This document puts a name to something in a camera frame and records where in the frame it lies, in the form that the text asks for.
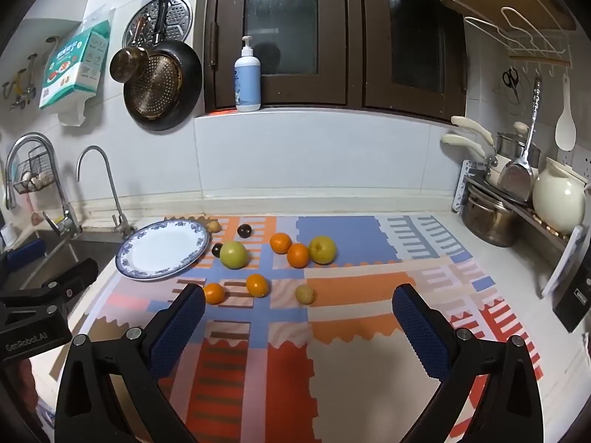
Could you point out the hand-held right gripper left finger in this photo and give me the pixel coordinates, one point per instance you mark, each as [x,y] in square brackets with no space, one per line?
[182,327]

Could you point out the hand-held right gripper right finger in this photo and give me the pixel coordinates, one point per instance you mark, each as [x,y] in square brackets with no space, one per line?
[420,332]

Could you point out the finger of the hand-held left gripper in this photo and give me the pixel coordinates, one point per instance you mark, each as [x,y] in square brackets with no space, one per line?
[25,253]
[74,278]

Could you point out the orange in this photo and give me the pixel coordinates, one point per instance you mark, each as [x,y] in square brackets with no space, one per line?
[257,285]
[214,293]
[298,255]
[280,242]

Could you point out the blue rimmed white plate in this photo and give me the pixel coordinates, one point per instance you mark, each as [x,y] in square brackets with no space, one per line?
[161,249]

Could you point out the dark plum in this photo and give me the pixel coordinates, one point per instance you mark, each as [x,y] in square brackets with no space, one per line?
[217,249]
[244,230]

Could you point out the green apple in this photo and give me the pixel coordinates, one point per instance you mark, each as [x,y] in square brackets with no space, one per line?
[234,254]

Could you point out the small yellow fruit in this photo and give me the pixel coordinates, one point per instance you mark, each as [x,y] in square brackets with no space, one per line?
[213,226]
[304,294]

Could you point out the yellow apple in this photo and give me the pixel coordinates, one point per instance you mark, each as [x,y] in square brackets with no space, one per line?
[322,250]

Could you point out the stainless steel sink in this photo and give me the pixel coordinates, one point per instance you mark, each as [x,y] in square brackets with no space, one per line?
[87,247]

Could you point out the colourful patterned foam mat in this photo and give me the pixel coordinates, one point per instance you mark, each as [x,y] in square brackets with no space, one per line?
[351,295]

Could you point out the tall chrome spring faucet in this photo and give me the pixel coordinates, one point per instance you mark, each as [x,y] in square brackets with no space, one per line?
[34,140]

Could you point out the thin chrome gooseneck faucet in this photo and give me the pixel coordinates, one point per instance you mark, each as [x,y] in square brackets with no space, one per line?
[97,149]

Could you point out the stainless steel pot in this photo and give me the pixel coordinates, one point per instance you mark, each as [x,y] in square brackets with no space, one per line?
[489,221]

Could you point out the steel pots on rack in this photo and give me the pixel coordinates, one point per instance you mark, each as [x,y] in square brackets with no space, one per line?
[531,214]

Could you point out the metal spatula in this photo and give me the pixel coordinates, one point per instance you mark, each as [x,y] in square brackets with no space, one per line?
[517,177]

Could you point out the cream ceramic jug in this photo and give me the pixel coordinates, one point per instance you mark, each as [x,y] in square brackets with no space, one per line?
[556,198]

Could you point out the teal bag dispenser box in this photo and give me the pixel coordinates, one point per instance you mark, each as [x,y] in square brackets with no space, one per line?
[76,62]

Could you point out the glass lidded pot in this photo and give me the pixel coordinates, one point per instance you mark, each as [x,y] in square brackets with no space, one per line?
[510,145]

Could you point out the small brass saucepan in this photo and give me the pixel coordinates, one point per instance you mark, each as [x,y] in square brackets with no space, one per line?
[127,65]

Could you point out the black frying pan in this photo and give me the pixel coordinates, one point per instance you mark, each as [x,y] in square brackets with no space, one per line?
[184,87]

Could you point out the white rice paddle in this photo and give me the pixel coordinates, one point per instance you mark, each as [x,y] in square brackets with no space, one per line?
[565,127]

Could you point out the white blue pump bottle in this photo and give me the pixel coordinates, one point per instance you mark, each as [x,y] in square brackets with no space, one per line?
[248,80]

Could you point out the black scissors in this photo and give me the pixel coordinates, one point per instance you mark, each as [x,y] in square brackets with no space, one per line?
[511,80]

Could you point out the round metal steamer tray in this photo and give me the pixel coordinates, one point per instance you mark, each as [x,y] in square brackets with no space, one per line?
[178,14]

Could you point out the metal wall hook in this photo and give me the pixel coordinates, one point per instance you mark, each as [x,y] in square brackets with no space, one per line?
[21,85]

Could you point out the white wall outlet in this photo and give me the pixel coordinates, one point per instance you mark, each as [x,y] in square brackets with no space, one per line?
[582,159]

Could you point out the dark brown window frame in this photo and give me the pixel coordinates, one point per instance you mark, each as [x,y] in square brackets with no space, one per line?
[353,32]

